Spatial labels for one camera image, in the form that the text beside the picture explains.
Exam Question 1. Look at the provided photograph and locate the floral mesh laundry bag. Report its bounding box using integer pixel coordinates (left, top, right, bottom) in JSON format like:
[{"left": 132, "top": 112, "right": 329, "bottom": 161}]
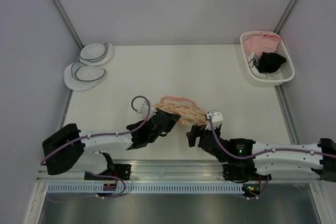
[{"left": 149, "top": 95, "right": 206, "bottom": 125}]

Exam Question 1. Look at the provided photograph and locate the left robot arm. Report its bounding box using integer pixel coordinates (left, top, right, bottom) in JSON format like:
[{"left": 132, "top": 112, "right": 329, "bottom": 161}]
[{"left": 41, "top": 109, "right": 181, "bottom": 180}]

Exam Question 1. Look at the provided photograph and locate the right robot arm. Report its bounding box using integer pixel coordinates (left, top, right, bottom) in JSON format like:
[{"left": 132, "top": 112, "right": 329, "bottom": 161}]
[{"left": 186, "top": 125, "right": 335, "bottom": 183}]

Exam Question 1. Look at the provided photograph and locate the lower white mesh laundry bag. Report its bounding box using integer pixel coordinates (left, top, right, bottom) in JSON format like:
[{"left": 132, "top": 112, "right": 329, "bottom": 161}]
[{"left": 64, "top": 62, "right": 107, "bottom": 91}]

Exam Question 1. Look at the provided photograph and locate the white mesh laundry bag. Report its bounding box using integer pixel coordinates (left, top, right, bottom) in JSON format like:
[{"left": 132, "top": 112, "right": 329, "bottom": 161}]
[
  {"left": 79, "top": 42, "right": 114, "bottom": 66},
  {"left": 64, "top": 62, "right": 107, "bottom": 91}
]

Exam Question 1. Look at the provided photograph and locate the upper white mesh laundry bag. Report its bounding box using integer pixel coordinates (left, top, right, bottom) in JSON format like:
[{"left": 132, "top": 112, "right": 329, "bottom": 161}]
[{"left": 79, "top": 42, "right": 114, "bottom": 66}]

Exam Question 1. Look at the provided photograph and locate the white garment in basket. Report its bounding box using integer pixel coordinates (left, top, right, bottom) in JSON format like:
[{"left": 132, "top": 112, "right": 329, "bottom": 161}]
[{"left": 247, "top": 52, "right": 268, "bottom": 79}]

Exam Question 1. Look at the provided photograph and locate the white plastic basket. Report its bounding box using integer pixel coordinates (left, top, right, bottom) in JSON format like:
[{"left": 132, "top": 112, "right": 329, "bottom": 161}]
[{"left": 237, "top": 31, "right": 295, "bottom": 87}]

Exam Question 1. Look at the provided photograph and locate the black garment in basket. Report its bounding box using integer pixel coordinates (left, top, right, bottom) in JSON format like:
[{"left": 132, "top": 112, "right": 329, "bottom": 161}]
[{"left": 258, "top": 52, "right": 287, "bottom": 73}]

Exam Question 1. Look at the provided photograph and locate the pink garment in basket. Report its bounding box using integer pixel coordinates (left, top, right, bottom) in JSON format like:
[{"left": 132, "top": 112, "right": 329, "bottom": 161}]
[{"left": 243, "top": 31, "right": 281, "bottom": 56}]

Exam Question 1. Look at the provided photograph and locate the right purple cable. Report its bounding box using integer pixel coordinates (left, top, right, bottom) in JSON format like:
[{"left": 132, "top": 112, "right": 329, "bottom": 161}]
[{"left": 207, "top": 115, "right": 336, "bottom": 200}]

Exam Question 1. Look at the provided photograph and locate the purple cable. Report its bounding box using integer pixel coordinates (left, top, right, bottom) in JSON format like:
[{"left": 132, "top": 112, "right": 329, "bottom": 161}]
[
  {"left": 207, "top": 115, "right": 336, "bottom": 200},
  {"left": 39, "top": 95, "right": 153, "bottom": 204}
]

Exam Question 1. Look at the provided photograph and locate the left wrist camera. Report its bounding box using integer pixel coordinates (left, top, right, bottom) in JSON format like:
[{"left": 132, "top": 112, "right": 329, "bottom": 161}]
[{"left": 137, "top": 101, "right": 152, "bottom": 118}]

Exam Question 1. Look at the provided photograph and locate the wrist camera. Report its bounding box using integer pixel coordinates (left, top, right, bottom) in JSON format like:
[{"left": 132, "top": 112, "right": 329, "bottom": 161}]
[
  {"left": 137, "top": 101, "right": 152, "bottom": 118},
  {"left": 205, "top": 110, "right": 223, "bottom": 131}
]

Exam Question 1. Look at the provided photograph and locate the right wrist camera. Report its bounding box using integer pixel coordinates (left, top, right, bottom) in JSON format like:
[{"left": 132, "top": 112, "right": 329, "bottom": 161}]
[{"left": 205, "top": 110, "right": 223, "bottom": 131}]

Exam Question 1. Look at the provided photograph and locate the aluminium front rail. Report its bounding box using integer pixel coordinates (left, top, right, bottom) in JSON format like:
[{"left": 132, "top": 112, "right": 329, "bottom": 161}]
[{"left": 36, "top": 160, "right": 320, "bottom": 183}]

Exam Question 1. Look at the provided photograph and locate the white slotted cable duct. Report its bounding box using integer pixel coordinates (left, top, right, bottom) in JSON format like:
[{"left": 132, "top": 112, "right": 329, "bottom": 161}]
[{"left": 47, "top": 183, "right": 244, "bottom": 194}]

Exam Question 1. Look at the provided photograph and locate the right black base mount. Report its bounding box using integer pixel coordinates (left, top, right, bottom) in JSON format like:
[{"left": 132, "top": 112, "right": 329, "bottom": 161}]
[{"left": 222, "top": 164, "right": 272, "bottom": 200}]

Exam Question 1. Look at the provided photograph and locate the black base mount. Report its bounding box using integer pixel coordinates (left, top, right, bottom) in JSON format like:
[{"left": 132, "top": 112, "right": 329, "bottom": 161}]
[
  {"left": 84, "top": 164, "right": 131, "bottom": 192},
  {"left": 222, "top": 164, "right": 272, "bottom": 200}
]

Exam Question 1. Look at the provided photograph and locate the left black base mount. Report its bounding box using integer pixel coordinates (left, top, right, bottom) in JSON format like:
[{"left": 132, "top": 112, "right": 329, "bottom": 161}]
[{"left": 84, "top": 164, "right": 131, "bottom": 192}]

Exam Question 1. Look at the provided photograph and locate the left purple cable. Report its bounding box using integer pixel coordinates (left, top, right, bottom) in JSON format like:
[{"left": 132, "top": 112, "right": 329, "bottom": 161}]
[{"left": 39, "top": 95, "right": 153, "bottom": 204}]

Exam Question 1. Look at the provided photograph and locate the left aluminium corner post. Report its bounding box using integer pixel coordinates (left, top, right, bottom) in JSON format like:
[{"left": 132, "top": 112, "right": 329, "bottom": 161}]
[{"left": 51, "top": 0, "right": 83, "bottom": 50}]

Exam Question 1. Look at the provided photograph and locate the aluminium corner post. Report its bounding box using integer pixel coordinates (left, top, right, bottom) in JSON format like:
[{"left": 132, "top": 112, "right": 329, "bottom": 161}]
[
  {"left": 51, "top": 0, "right": 83, "bottom": 50},
  {"left": 273, "top": 0, "right": 299, "bottom": 34}
]

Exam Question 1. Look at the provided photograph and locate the right aluminium corner post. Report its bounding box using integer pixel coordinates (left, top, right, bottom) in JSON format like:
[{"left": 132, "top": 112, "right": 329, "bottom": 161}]
[{"left": 273, "top": 0, "right": 299, "bottom": 34}]

